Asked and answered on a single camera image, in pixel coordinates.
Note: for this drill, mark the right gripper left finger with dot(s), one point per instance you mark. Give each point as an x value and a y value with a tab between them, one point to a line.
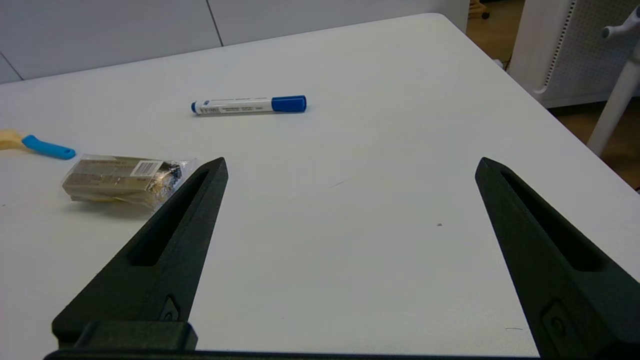
160	260

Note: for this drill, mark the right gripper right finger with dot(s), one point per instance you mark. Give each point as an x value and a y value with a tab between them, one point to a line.
560	270

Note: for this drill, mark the clear wrapped brown snack packet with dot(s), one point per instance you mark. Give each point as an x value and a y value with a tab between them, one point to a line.
112	180

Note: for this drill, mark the blue white marker pen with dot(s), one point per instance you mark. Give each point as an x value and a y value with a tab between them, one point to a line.
240	105

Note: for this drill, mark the white pegboard panel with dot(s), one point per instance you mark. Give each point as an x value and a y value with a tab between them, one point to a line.
577	50

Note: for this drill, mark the brown wooden furniture leg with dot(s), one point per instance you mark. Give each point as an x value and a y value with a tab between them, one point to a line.
478	9

